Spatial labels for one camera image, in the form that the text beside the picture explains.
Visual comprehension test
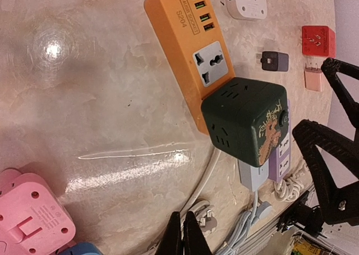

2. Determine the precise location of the light blue power strip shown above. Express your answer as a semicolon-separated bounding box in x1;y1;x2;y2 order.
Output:
238;160;269;192

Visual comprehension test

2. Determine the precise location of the purple power strip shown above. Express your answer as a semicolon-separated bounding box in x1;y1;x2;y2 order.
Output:
268;100;291;183

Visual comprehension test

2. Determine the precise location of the black charger plug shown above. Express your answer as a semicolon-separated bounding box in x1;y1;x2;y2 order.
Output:
256;51;289;72

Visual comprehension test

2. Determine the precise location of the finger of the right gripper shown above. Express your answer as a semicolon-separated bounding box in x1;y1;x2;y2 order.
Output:
321;57;359;132
292;120;358;226

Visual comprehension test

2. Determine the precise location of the white cable of orange strip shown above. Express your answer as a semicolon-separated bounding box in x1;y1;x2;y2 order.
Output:
148;149;222;253

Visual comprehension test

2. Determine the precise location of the small pink charger plug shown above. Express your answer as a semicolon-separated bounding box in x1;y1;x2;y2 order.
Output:
304;64;323;92

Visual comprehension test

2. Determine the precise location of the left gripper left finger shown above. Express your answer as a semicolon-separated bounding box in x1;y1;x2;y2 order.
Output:
160;212;183;255

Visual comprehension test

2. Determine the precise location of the dark green cube adapter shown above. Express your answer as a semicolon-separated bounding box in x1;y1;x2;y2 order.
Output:
201;78;289;167

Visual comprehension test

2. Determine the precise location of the red cube adapter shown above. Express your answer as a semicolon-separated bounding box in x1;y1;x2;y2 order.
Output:
302;25;337;58

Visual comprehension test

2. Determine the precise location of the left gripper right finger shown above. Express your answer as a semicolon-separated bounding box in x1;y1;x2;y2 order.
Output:
183;211;212;255

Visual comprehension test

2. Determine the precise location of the white cable of purple strip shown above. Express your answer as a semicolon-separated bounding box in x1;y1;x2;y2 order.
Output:
273;162;311;203

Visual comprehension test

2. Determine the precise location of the white charger plug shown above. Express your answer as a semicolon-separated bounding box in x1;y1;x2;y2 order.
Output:
225;0;268;20

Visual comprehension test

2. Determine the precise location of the light blue cable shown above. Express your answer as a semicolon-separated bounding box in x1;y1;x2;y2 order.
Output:
215;189;274;255

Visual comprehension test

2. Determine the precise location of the blue square plug adapter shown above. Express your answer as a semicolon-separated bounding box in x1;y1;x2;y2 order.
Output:
59;242;103;255

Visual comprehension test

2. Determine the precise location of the pink square plug adapter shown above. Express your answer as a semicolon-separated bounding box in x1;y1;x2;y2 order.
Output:
1;169;76;254

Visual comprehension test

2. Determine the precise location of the orange power strip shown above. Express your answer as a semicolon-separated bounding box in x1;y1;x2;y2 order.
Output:
144;0;235;134

